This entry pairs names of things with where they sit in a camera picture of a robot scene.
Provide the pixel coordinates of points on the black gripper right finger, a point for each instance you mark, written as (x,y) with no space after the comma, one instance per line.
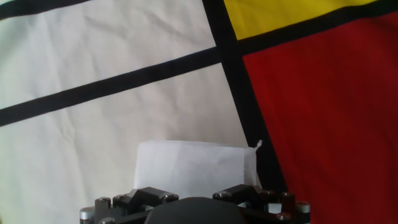
(264,202)

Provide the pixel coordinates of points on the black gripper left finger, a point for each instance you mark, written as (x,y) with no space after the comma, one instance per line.
(130,202)

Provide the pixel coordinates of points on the colour block patterned cloth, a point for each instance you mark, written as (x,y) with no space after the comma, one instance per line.
(124,62)

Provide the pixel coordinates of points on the white toilet paper roll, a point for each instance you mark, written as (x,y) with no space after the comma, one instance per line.
(189,168)

